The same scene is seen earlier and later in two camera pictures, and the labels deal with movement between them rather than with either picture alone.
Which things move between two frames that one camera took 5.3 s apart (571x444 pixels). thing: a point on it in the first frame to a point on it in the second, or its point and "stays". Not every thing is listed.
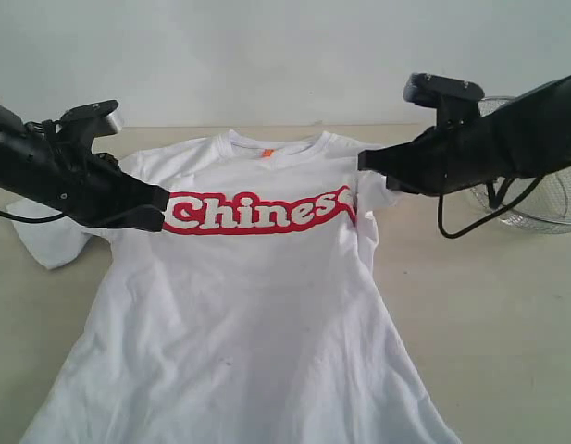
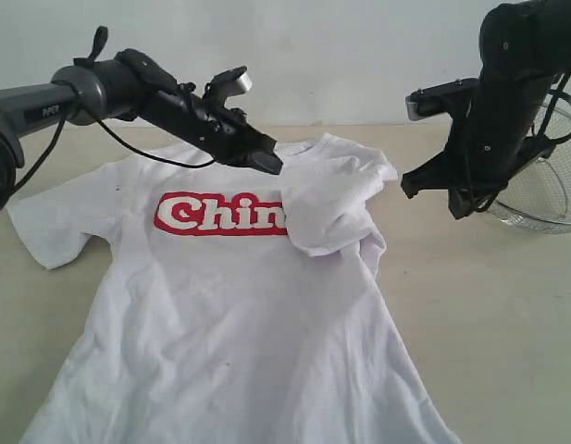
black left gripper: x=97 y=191 to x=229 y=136
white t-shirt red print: x=253 y=317 stays
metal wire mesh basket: x=553 y=207 stays
